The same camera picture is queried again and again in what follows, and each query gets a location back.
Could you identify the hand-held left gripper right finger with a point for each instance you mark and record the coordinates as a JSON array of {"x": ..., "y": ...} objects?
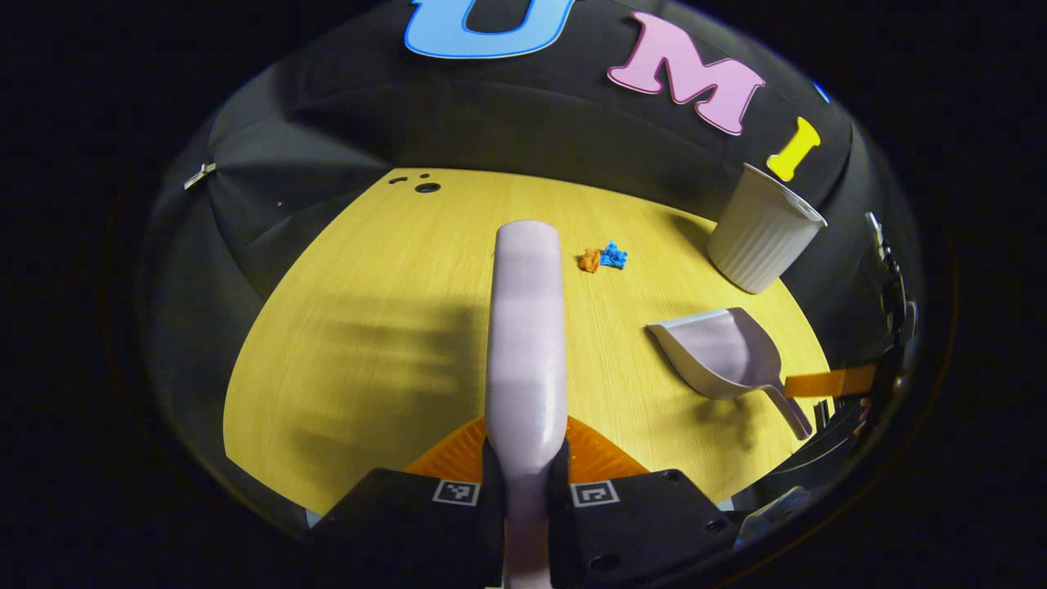
[{"x": 560, "y": 523}]

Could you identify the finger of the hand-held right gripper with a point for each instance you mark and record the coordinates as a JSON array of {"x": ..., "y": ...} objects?
[{"x": 826, "y": 382}]

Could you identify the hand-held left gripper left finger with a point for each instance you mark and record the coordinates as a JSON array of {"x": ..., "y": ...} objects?
[{"x": 492, "y": 523}]

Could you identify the lavender plastic dustpan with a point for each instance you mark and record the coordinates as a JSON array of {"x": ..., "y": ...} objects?
[{"x": 720, "y": 352}]

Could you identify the white ribbed garbage bin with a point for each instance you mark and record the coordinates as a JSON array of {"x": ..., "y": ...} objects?
[{"x": 757, "y": 237}]

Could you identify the lavender small broom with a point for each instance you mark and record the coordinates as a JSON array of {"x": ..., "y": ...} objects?
[{"x": 527, "y": 327}]

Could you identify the blue paper scrap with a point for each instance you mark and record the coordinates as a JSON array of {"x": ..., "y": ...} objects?
[{"x": 613, "y": 257}]

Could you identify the orange paper scrap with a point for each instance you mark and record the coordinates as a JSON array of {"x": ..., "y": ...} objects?
[{"x": 589, "y": 261}]

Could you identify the yellow wooden desktop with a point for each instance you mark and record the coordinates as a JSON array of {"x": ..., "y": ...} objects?
[{"x": 368, "y": 286}]

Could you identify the black backdrop cloth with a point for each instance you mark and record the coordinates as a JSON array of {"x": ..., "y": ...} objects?
[{"x": 491, "y": 114}]

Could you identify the silver metal clip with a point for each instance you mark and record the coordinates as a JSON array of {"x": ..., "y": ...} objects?
[{"x": 200, "y": 174}]

